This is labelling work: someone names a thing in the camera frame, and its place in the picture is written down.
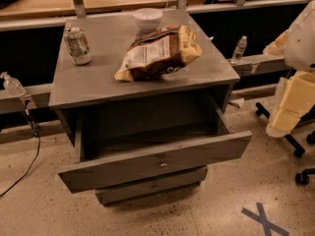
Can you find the foam gripper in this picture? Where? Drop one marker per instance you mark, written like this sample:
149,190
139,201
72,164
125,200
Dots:
301,41

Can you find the grey top drawer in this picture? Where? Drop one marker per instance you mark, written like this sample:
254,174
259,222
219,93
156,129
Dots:
137,140

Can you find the grey drawer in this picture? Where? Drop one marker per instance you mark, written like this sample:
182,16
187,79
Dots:
153,185
137,140

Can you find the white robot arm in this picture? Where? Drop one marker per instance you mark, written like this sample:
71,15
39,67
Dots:
297,43

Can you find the grey bottom drawer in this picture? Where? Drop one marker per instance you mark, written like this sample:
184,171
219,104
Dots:
153,185

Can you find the grey drawer cabinet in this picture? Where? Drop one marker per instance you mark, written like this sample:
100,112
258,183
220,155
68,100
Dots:
109,36

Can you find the clear plastic water bottle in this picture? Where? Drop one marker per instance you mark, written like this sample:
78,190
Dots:
239,49

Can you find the black wheeled chair base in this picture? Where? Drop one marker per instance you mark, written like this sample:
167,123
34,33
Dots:
303,177

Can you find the blue tape cross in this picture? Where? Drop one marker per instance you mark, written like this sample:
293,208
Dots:
261,217

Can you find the brown chip bag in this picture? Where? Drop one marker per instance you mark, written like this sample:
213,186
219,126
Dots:
163,51

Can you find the white ceramic bowl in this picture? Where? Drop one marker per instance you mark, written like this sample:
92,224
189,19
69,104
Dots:
148,19

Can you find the white soda can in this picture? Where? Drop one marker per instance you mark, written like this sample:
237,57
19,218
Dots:
77,45

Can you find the clear sanitizer pump bottle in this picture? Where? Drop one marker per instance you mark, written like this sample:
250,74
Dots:
12,85

